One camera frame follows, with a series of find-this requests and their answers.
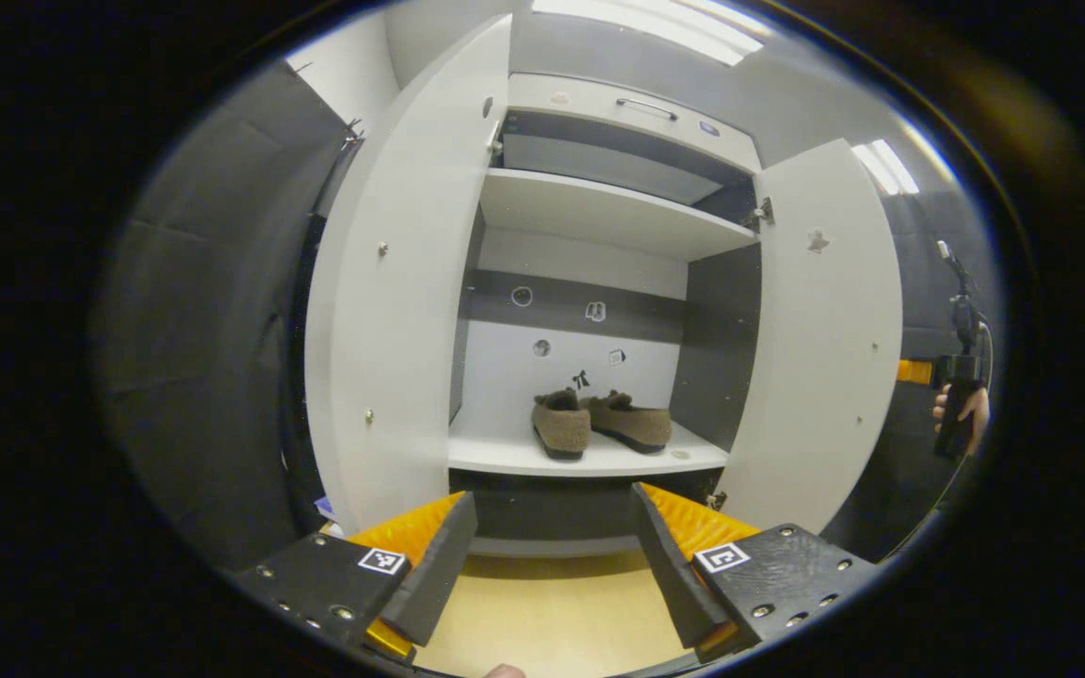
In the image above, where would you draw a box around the large ceiling light panel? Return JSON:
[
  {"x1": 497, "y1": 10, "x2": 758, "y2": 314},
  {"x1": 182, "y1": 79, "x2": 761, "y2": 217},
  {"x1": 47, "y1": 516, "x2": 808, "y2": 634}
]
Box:
[{"x1": 531, "y1": 0, "x2": 774, "y2": 67}]

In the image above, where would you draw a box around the brown fuzzy shoe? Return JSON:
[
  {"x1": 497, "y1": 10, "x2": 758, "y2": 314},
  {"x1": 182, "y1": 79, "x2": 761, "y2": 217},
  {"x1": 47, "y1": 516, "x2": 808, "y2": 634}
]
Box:
[
  {"x1": 584, "y1": 390, "x2": 673, "y2": 455},
  {"x1": 531, "y1": 388, "x2": 592, "y2": 461}
]

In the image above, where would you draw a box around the small ceiling light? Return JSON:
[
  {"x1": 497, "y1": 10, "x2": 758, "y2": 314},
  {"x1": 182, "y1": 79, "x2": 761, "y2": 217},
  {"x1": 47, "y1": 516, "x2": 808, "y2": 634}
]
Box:
[{"x1": 851, "y1": 138, "x2": 920, "y2": 197}]

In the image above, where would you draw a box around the white cabinet drawer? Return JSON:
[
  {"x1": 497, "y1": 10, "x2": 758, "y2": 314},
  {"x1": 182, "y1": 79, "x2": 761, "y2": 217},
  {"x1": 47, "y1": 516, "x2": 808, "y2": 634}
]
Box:
[{"x1": 507, "y1": 73, "x2": 762, "y2": 175}]

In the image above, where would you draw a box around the dark drawer handle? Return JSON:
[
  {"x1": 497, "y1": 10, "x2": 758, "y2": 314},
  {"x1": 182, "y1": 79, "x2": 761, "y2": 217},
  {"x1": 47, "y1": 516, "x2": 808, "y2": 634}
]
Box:
[{"x1": 615, "y1": 97, "x2": 680, "y2": 121}]

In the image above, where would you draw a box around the black backdrop cloth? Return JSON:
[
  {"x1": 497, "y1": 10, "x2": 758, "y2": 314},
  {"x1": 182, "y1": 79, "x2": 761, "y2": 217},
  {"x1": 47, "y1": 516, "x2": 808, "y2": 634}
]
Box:
[{"x1": 95, "y1": 61, "x2": 1000, "y2": 566}]

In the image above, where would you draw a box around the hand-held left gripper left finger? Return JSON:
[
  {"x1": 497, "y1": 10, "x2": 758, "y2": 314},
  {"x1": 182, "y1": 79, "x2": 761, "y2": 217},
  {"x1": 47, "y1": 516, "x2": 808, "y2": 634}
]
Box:
[{"x1": 232, "y1": 490, "x2": 479, "y2": 660}]

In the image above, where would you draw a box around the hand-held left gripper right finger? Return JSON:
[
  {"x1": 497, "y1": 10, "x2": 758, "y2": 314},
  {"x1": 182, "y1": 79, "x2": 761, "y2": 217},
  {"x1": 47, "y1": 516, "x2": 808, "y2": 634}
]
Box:
[{"x1": 630, "y1": 482, "x2": 883, "y2": 660}]

